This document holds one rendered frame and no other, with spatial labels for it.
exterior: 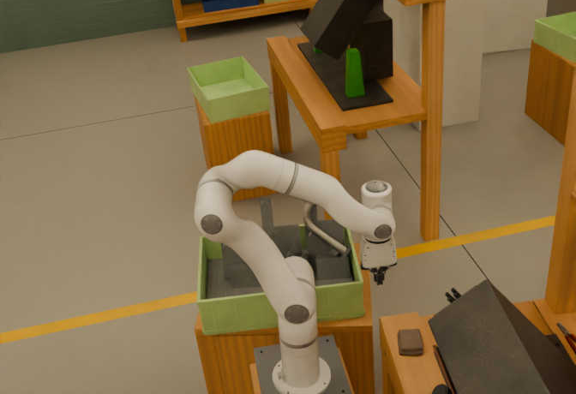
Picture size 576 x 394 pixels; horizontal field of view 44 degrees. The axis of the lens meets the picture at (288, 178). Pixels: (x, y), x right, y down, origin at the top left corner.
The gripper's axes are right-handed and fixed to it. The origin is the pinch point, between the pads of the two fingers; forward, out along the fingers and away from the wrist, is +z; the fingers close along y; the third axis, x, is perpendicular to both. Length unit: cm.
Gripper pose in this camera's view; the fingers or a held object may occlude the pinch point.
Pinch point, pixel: (379, 277)
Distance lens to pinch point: 213.8
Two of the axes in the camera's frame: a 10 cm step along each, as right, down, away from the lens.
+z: 0.9, 8.5, 5.2
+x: 1.1, 5.1, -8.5
